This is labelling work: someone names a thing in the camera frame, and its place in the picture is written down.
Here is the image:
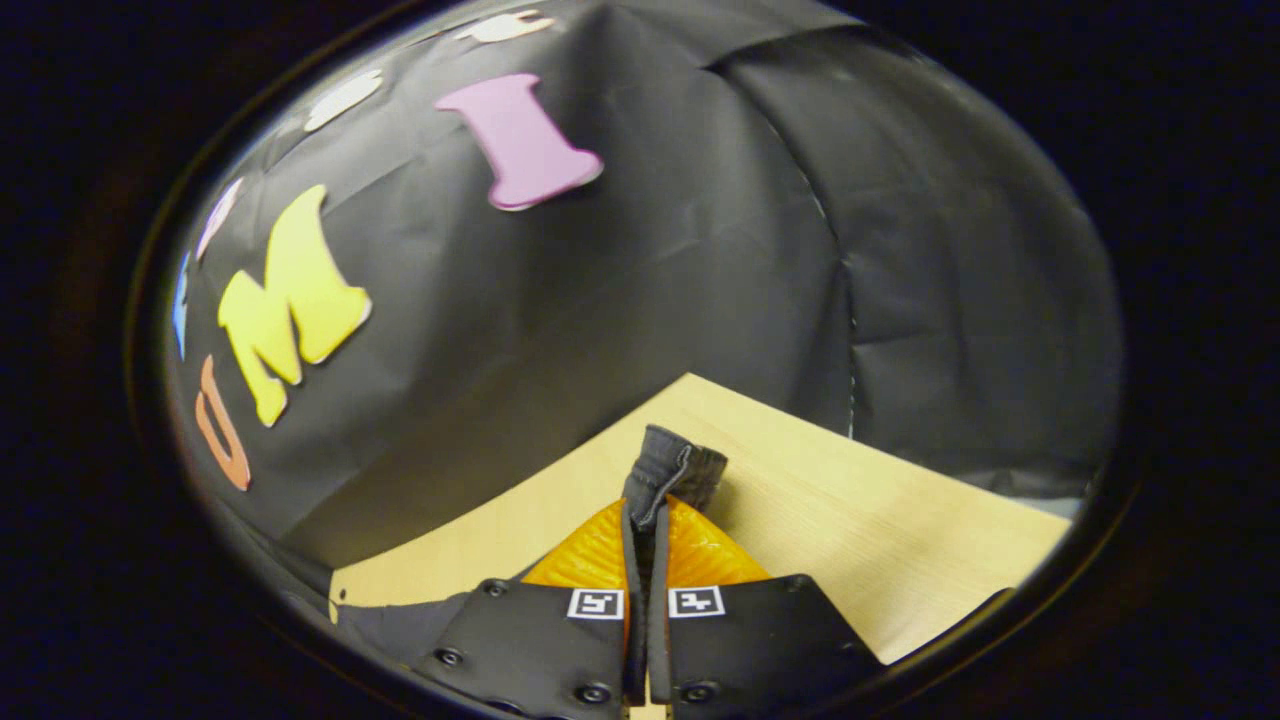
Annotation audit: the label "dark denim jeans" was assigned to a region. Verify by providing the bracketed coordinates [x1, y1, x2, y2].
[330, 424, 729, 671]

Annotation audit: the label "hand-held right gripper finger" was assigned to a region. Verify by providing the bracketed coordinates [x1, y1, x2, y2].
[413, 498, 647, 720]
[647, 496, 887, 720]

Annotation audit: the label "black backdrop cloth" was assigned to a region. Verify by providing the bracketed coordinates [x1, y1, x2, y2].
[165, 0, 1126, 601]

